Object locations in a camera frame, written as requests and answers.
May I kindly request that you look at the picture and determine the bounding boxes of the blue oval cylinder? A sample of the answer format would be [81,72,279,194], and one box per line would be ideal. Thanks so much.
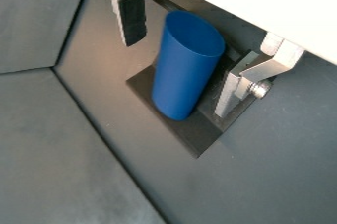
[151,11,225,120]

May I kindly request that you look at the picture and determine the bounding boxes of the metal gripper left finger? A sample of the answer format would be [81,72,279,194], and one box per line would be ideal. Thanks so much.
[111,0,147,46]

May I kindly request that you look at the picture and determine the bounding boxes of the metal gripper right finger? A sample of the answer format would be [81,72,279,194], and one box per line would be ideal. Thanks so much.
[214,33,303,118]

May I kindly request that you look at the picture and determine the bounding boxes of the black flat fixture plate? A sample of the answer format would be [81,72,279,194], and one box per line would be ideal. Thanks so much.
[126,44,271,158]

